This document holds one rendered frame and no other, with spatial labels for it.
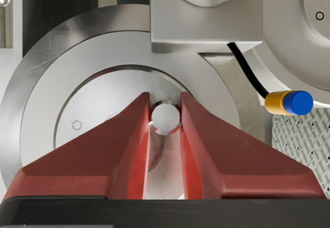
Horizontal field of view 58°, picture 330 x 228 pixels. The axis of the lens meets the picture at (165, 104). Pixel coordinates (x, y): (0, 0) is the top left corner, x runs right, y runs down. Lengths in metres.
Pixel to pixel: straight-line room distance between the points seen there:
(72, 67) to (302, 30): 0.13
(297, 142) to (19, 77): 0.30
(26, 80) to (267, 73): 0.13
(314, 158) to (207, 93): 0.21
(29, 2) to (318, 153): 0.28
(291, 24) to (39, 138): 0.15
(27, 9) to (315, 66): 0.17
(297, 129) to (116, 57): 0.26
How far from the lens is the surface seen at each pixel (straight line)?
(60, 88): 0.16
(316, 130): 0.34
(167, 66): 0.16
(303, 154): 0.36
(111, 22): 0.17
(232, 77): 0.17
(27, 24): 0.20
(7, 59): 0.55
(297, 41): 0.19
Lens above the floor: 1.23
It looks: level
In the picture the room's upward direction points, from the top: 179 degrees clockwise
